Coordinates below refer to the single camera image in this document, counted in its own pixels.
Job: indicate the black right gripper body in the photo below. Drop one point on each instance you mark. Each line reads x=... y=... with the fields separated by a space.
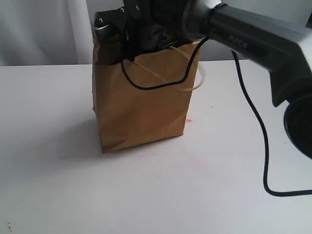
x=146 y=26

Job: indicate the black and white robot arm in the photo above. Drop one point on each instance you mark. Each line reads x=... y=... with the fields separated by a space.
x=282 y=48

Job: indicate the brown paper bag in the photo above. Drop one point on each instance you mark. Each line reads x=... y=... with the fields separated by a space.
x=143 y=101

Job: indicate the white curtain backdrop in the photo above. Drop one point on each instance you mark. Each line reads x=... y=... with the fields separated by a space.
x=58 y=32

